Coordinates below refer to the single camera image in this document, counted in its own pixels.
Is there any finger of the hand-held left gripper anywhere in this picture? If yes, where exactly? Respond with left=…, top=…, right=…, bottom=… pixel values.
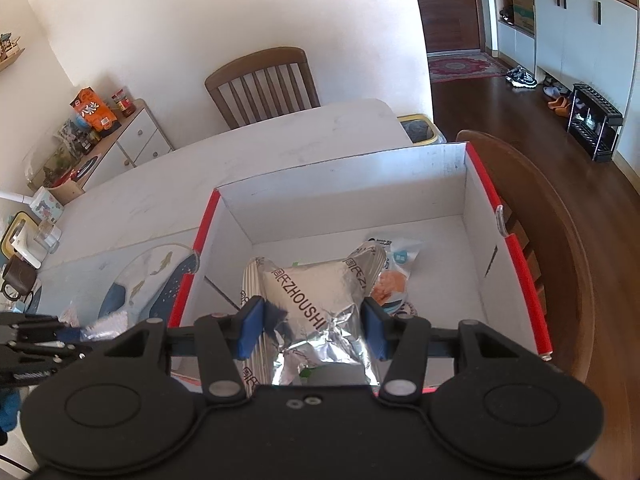
left=0, top=312, right=66, bottom=331
left=7, top=327, right=93, bottom=358

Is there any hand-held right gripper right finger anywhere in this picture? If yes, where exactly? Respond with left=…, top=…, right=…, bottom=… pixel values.
left=361, top=297, right=571, bottom=403

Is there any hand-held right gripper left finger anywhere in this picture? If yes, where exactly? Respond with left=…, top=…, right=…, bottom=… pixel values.
left=75, top=296, right=264, bottom=403

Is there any orange jelly packet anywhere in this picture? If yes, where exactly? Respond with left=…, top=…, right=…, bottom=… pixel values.
left=372, top=270, right=408, bottom=316

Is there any silver foil snack bag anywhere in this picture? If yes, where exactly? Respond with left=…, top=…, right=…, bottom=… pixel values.
left=241, top=241, right=388, bottom=387

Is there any red cardboard box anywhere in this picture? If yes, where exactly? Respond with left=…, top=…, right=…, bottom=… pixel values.
left=167, top=141, right=553, bottom=393

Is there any white marble desktop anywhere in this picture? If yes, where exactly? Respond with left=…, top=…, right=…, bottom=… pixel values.
left=0, top=99, right=416, bottom=471

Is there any person's left hand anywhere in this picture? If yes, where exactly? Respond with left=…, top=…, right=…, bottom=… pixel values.
left=0, top=387, right=22, bottom=433

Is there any brown mug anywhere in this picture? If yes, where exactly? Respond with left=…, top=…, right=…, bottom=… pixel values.
left=1, top=256, right=38, bottom=295

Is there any clear glass cup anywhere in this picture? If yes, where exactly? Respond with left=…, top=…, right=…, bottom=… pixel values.
left=34, top=220, right=62, bottom=253

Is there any yellow rimmed tray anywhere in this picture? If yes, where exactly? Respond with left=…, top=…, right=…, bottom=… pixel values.
left=0, top=211, right=41, bottom=261

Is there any blue patterned table mat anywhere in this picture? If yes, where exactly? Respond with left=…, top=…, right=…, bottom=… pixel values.
left=37, top=242, right=201, bottom=341

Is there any white printed cup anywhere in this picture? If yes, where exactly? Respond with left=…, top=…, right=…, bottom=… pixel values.
left=31, top=187, right=66, bottom=221

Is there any glass fish tank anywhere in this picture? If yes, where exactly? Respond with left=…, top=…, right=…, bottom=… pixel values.
left=22, top=132, right=83, bottom=188

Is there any dark jar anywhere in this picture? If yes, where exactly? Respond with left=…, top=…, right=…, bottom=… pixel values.
left=60, top=120, right=101, bottom=153

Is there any curved wooden chair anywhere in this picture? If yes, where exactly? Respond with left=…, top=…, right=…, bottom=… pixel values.
left=456, top=130, right=593, bottom=383

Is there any small white cabinet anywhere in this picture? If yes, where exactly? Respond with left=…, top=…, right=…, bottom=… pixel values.
left=82, top=99, right=175, bottom=191

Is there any yellow rimmed trash bin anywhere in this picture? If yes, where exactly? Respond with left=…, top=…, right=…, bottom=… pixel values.
left=396, top=114, right=446, bottom=147

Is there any orange snack bag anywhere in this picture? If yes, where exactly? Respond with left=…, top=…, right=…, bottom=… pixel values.
left=70, top=86, right=121, bottom=132

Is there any red lidded jar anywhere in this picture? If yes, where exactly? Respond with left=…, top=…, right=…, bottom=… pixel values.
left=111, top=88, right=136, bottom=117

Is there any slatted wooden chair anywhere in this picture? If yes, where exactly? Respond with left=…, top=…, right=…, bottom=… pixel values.
left=205, top=47, right=321, bottom=130

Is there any red patterned rug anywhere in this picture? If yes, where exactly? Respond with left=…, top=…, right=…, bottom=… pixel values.
left=427, top=55, right=508, bottom=83

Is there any pair of sneakers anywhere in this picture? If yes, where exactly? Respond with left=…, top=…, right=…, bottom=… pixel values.
left=505, top=66, right=538, bottom=88

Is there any black shoe rack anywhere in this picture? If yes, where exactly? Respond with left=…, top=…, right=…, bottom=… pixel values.
left=566, top=82, right=623, bottom=162

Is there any brown wooden door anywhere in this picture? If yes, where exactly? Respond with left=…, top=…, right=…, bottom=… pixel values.
left=409, top=0, right=486, bottom=53

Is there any cardboard box on shelf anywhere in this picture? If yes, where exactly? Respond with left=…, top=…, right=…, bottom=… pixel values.
left=510, top=0, right=535, bottom=31

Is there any wooden wall shelf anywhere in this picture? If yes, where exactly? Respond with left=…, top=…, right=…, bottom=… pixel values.
left=0, top=32, right=26, bottom=73

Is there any light blue wall cabinet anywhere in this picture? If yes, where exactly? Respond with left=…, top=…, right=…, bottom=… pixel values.
left=495, top=0, right=640, bottom=161

